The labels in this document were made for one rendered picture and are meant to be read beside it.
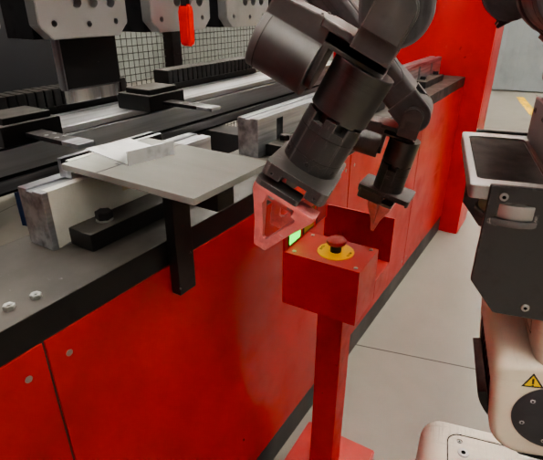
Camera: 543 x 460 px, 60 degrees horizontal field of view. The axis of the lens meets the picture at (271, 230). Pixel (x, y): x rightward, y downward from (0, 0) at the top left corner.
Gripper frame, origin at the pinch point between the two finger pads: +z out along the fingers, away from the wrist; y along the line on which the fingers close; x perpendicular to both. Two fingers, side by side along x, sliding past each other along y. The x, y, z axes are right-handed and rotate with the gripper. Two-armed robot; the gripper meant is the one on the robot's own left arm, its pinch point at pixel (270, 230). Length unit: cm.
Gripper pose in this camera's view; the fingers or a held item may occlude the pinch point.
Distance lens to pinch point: 51.5
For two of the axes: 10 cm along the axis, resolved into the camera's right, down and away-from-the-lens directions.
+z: -4.3, 7.4, 5.2
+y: -3.1, 4.2, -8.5
